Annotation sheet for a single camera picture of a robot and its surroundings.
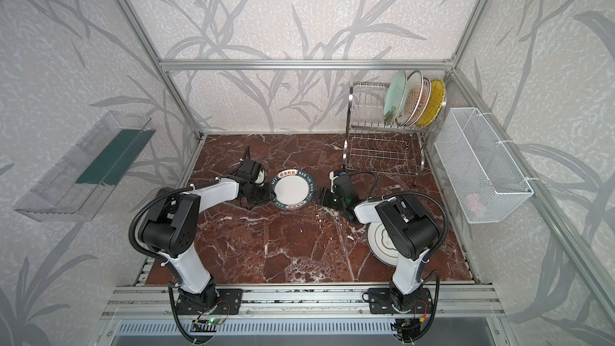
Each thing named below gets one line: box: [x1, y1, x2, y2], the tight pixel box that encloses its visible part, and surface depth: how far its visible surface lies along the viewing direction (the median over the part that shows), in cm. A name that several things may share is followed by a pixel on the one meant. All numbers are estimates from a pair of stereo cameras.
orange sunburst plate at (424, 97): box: [405, 76, 432, 128], surface depth 77 cm
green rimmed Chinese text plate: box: [270, 168, 317, 211], surface depth 102 cm
